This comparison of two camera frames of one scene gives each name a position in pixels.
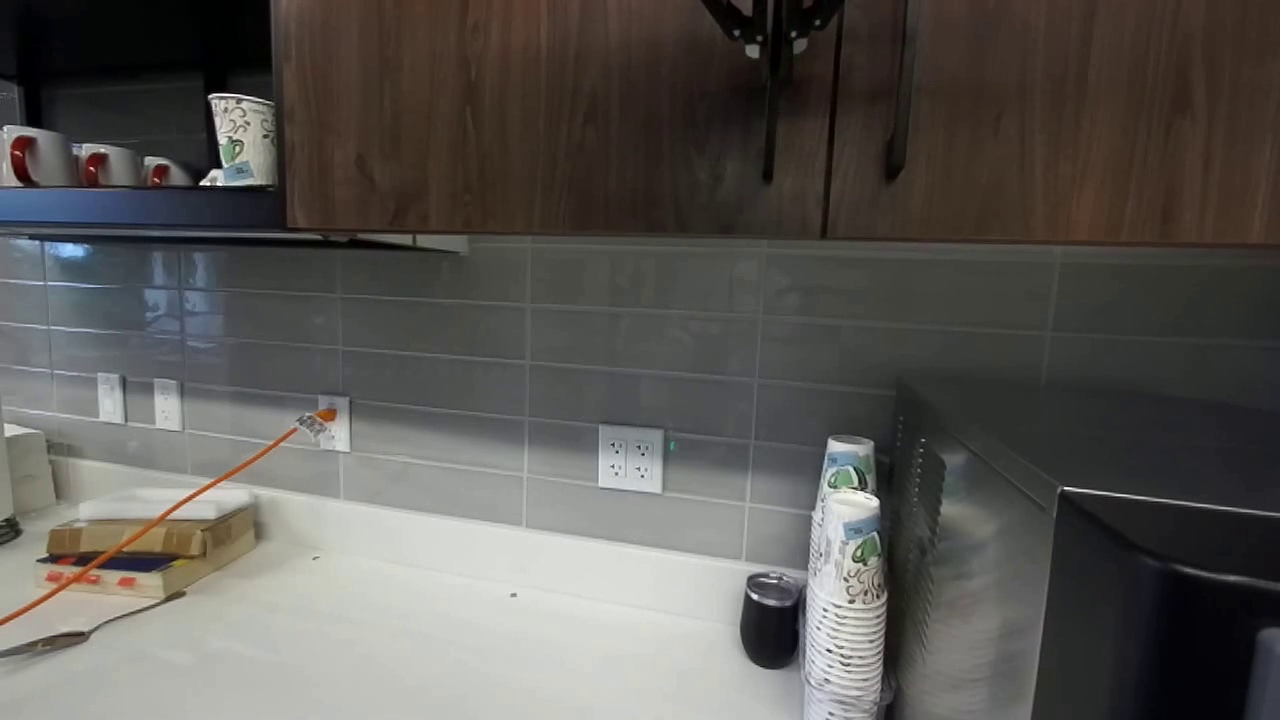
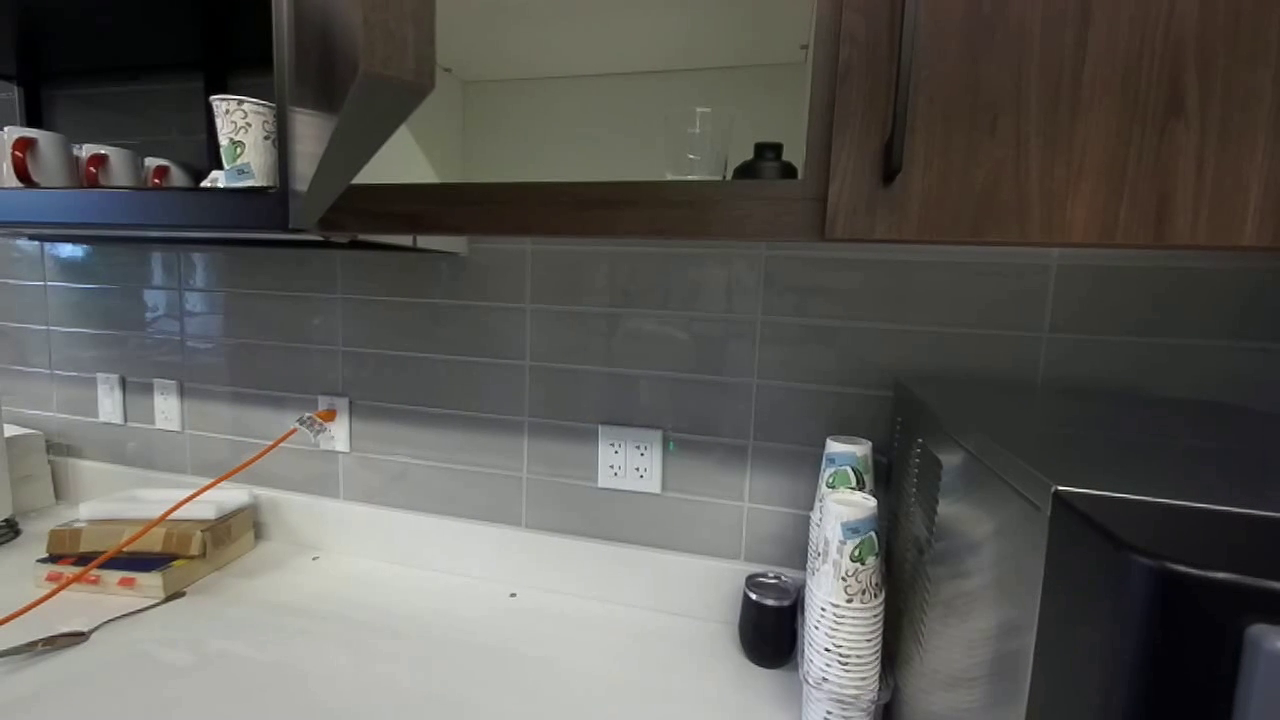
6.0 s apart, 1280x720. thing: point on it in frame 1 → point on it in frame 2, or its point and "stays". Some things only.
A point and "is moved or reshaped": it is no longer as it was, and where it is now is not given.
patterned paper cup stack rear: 850,467 stays
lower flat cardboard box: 132,579 stays
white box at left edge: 25,474 stays
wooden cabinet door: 538,118 is moved or reshaped
